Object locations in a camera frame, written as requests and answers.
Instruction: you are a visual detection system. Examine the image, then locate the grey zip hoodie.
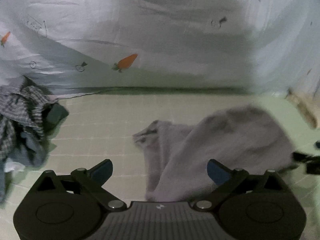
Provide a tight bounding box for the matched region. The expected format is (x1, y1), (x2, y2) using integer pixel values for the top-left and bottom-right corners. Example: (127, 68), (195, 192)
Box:
(133, 105), (295, 202)

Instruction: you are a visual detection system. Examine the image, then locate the folded beige garment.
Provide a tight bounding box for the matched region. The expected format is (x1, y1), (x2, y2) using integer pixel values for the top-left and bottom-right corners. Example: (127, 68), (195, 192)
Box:
(286, 88), (319, 129)

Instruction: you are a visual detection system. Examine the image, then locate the blue denim garment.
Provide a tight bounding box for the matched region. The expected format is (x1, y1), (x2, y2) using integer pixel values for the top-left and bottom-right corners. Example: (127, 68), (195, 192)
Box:
(1, 103), (69, 203)

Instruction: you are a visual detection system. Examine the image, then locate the white garment in pile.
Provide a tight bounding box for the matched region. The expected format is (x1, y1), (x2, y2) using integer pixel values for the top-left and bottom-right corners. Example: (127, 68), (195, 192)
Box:
(4, 158), (25, 173)

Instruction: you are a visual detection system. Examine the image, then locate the pale blue carrot-print sheet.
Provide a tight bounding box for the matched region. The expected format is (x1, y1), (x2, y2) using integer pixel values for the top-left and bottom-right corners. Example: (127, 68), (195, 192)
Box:
(1, 0), (319, 94)

